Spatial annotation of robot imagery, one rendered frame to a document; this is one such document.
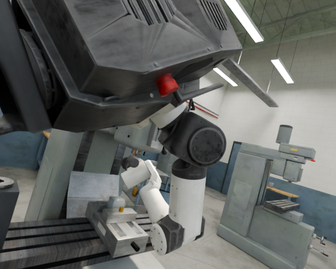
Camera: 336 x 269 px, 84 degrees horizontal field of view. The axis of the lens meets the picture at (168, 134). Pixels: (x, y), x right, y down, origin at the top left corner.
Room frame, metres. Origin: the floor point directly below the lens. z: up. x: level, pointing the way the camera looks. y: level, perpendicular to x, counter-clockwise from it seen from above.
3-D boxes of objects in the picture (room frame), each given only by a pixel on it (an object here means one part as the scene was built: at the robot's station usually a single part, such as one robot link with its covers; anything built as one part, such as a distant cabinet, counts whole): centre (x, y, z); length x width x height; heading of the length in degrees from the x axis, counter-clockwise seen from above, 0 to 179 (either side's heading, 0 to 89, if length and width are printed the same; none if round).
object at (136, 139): (0.95, 0.13, 1.47); 0.21 x 0.19 x 0.32; 131
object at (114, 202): (0.92, 0.15, 1.02); 0.06 x 0.05 x 0.06; 131
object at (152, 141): (0.86, 0.06, 1.44); 0.04 x 0.04 x 0.21; 41
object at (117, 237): (0.90, 0.13, 0.96); 0.35 x 0.15 x 0.11; 41
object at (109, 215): (0.88, 0.12, 1.00); 0.15 x 0.06 x 0.04; 131
